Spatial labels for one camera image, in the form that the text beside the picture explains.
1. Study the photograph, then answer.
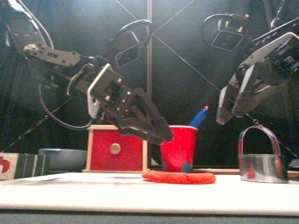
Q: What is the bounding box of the blue plastic utensil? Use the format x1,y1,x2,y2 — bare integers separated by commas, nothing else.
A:
188,105,210,129

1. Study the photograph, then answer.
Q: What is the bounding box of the red plastic cup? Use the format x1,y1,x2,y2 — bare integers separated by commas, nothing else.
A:
158,125,198,173

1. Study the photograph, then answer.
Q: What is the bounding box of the grey bowl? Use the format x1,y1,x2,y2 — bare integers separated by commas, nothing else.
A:
37,148,88,172

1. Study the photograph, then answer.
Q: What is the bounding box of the white cutting board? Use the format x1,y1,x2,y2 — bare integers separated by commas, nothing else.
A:
0,171,299,217

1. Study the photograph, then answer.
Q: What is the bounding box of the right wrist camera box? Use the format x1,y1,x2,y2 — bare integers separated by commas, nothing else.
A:
200,12,255,53

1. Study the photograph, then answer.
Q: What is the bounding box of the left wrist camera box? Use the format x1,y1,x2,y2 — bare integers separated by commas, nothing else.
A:
106,18,154,68

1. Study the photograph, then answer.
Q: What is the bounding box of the red wooden drawer box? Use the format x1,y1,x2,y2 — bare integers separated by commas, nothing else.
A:
81,124,149,173

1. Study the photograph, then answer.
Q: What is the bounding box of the metal frame pole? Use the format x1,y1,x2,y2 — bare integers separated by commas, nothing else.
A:
144,0,154,97

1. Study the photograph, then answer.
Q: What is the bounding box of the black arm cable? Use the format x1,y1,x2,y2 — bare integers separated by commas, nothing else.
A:
36,82,94,131

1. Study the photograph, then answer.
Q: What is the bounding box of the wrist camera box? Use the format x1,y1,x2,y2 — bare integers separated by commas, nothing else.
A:
106,18,154,68
200,12,255,53

